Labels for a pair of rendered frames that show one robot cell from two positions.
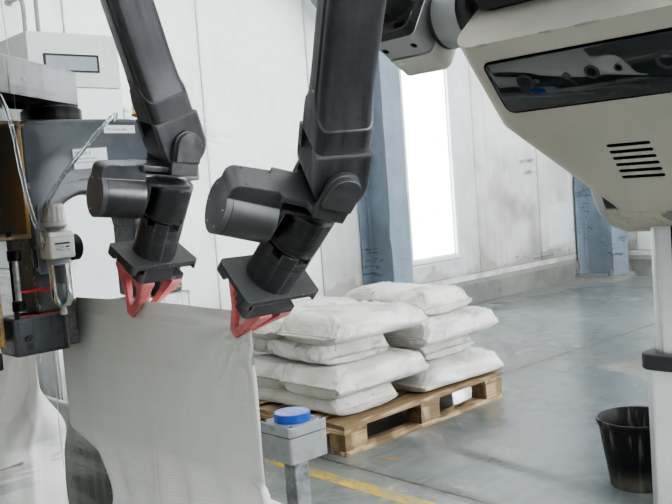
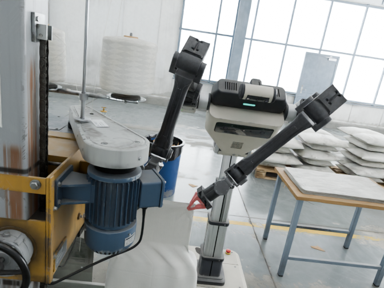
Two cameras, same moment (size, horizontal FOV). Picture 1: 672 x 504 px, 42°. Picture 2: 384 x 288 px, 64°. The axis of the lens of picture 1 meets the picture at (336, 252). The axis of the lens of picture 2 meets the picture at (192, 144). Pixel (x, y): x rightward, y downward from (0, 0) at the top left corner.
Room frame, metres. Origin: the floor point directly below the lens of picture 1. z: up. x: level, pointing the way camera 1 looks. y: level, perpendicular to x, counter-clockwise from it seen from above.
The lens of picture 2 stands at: (0.31, 1.03, 1.68)
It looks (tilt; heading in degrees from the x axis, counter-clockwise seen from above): 17 degrees down; 309
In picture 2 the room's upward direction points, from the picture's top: 8 degrees clockwise
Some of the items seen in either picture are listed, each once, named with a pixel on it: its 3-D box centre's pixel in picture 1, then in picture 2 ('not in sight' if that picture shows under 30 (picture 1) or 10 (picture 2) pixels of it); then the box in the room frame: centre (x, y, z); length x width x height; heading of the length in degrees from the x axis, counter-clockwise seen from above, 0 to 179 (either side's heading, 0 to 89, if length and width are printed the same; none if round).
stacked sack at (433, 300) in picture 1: (404, 298); not in sight; (4.77, -0.35, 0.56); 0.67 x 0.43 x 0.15; 42
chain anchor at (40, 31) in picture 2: not in sight; (43, 28); (1.06, 0.69, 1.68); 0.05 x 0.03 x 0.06; 132
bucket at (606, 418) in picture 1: (638, 450); not in sight; (3.25, -1.08, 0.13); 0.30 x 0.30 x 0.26
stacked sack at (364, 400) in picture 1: (322, 390); not in sight; (4.28, 0.12, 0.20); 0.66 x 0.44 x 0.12; 42
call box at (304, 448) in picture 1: (293, 437); not in sight; (1.41, 0.09, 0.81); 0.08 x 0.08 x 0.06; 42
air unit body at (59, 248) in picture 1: (60, 258); not in sight; (1.23, 0.38, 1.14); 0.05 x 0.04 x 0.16; 132
